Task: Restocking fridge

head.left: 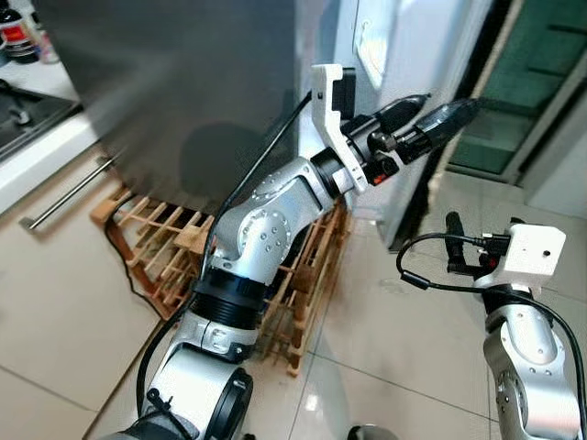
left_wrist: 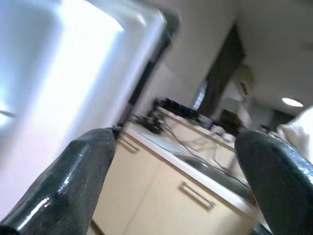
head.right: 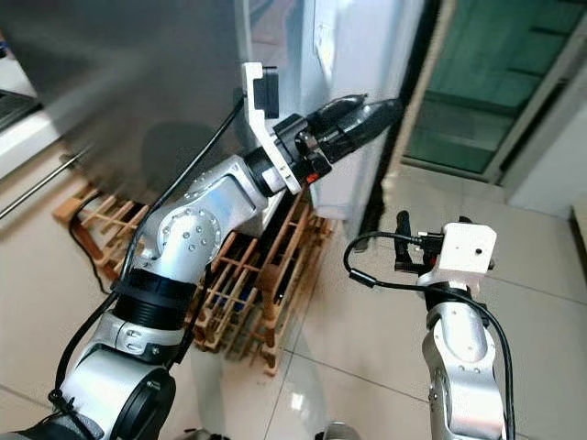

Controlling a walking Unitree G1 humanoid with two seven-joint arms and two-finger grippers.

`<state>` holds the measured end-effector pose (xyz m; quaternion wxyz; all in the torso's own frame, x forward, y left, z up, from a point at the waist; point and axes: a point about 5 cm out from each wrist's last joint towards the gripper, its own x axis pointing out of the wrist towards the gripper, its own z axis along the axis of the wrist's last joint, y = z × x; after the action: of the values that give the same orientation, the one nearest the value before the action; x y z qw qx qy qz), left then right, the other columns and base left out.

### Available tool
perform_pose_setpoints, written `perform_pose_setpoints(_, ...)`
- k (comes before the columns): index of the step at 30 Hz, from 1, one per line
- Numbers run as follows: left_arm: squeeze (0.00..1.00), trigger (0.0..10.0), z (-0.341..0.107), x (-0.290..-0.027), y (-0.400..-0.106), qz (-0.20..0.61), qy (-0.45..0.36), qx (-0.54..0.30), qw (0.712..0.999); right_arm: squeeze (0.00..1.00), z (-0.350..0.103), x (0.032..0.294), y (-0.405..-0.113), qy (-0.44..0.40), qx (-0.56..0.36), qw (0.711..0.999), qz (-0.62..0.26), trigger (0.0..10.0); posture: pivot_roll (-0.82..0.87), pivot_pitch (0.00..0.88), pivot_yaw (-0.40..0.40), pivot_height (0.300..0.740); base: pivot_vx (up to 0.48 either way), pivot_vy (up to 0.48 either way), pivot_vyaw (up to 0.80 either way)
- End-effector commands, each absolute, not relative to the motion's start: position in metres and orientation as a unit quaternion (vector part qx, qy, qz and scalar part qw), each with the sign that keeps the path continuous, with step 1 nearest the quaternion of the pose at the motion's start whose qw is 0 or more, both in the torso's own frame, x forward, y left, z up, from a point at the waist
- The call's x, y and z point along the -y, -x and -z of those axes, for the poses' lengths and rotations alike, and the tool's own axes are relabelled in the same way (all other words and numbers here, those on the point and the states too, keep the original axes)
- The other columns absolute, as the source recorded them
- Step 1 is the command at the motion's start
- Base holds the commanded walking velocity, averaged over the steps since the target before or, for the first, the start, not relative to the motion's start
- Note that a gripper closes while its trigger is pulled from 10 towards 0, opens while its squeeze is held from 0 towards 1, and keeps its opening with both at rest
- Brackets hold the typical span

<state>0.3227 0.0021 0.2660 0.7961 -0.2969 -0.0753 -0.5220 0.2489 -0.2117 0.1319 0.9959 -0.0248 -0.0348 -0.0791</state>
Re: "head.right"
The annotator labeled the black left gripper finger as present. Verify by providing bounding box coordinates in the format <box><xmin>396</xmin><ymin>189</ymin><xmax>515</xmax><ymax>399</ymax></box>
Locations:
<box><xmin>325</xmin><ymin>97</ymin><xmax>408</xmax><ymax>162</ymax></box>
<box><xmin>306</xmin><ymin>93</ymin><xmax>369</xmax><ymax>133</ymax></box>

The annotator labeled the silver fridge door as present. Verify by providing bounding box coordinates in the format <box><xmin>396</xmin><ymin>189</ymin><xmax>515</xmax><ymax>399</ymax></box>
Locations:
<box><xmin>249</xmin><ymin>0</ymin><xmax>439</xmax><ymax>247</ymax></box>

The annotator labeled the grey steel fridge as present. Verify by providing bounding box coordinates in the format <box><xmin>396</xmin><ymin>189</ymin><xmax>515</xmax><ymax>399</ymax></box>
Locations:
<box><xmin>0</xmin><ymin>0</ymin><xmax>267</xmax><ymax>207</ymax></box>

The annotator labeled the white label sticker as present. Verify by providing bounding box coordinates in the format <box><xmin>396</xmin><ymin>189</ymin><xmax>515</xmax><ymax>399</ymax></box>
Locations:
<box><xmin>315</xmin><ymin>14</ymin><xmax>342</xmax><ymax>85</ymax></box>

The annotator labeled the white top kitchen counter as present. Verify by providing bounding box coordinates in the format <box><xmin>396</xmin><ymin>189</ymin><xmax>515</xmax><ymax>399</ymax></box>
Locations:
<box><xmin>0</xmin><ymin>57</ymin><xmax>76</xmax><ymax>221</ymax></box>

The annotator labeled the green glass sliding door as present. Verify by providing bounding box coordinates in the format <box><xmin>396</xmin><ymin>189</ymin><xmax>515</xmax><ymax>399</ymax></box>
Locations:
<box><xmin>399</xmin><ymin>0</ymin><xmax>587</xmax><ymax>184</ymax></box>

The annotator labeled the wooden slatted rack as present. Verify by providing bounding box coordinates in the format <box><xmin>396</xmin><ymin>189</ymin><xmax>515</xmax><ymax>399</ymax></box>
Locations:
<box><xmin>52</xmin><ymin>183</ymin><xmax>334</xmax><ymax>375</ymax></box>

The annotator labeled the black stove hob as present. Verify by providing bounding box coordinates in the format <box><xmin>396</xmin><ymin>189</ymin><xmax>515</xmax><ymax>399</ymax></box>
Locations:
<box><xmin>0</xmin><ymin>89</ymin><xmax>43</xmax><ymax>129</ymax></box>

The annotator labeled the grey robot leg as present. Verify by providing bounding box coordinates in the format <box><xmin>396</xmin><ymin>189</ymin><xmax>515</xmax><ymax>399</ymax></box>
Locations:
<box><xmin>316</xmin><ymin>422</ymin><xmax>360</xmax><ymax>440</ymax></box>

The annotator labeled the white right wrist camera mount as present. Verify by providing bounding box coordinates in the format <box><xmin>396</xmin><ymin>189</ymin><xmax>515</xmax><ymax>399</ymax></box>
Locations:
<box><xmin>417</xmin><ymin>220</ymin><xmax>498</xmax><ymax>290</ymax></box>

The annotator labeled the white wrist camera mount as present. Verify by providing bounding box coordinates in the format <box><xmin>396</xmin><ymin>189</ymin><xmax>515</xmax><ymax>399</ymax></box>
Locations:
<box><xmin>241</xmin><ymin>60</ymin><xmax>304</xmax><ymax>196</ymax></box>
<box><xmin>417</xmin><ymin>220</ymin><xmax>498</xmax><ymax>290</ymax></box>

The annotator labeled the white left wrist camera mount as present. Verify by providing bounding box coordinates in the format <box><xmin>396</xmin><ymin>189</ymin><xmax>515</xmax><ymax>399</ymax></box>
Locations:
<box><xmin>241</xmin><ymin>60</ymin><xmax>304</xmax><ymax>196</ymax></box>

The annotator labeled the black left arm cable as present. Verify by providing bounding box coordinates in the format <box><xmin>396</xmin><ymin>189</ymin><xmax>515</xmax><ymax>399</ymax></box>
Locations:
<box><xmin>50</xmin><ymin>93</ymin><xmax>247</xmax><ymax>432</ymax></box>

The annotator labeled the steel bar drawer handle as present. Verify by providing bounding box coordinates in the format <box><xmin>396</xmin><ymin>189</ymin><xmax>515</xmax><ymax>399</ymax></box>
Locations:
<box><xmin>0</xmin><ymin>151</ymin><xmax>76</xmax><ymax>219</ymax></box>

